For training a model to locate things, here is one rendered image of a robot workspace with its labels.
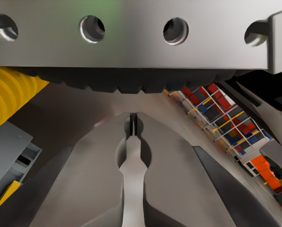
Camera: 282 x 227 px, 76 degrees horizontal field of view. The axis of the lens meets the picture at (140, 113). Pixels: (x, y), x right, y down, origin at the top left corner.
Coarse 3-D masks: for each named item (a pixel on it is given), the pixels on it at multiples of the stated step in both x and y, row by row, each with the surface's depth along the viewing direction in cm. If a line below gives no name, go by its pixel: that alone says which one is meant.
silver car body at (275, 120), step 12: (216, 84) 149; (228, 84) 43; (240, 84) 35; (228, 96) 130; (240, 96) 118; (252, 96) 33; (264, 96) 34; (252, 108) 106; (264, 108) 32; (276, 108) 26; (264, 120) 40; (276, 120) 31; (276, 132) 39
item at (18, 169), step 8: (32, 144) 60; (24, 152) 58; (32, 152) 60; (16, 160) 52; (24, 160) 53; (32, 160) 56; (16, 168) 51; (24, 168) 53; (8, 176) 50; (16, 176) 52; (24, 176) 51; (0, 184) 48; (8, 184) 49; (16, 184) 47; (0, 192) 47; (8, 192) 45; (0, 200) 43
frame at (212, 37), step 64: (0, 0) 9; (64, 0) 9; (128, 0) 9; (192, 0) 9; (256, 0) 9; (0, 64) 10; (64, 64) 10; (128, 64) 10; (192, 64) 11; (256, 64) 11
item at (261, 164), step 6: (258, 156) 353; (252, 162) 354; (258, 162) 346; (264, 162) 340; (258, 168) 339; (264, 168) 331; (264, 174) 325; (270, 174) 318; (270, 180) 313; (276, 180) 306; (270, 186) 307; (276, 186) 301; (276, 192) 305
